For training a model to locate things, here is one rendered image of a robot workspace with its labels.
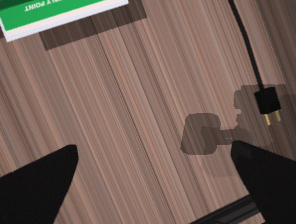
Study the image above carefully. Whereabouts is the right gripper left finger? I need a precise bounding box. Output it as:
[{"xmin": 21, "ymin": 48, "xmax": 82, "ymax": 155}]
[{"xmin": 0, "ymin": 144, "xmax": 79, "ymax": 224}]

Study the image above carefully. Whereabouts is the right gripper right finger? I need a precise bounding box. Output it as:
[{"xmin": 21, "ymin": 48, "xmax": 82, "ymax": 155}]
[{"xmin": 230, "ymin": 140, "xmax": 296, "ymax": 224}]

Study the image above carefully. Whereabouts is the white printed document sheet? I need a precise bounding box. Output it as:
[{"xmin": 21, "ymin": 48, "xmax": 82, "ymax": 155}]
[{"xmin": 0, "ymin": 0, "xmax": 129, "ymax": 42}]

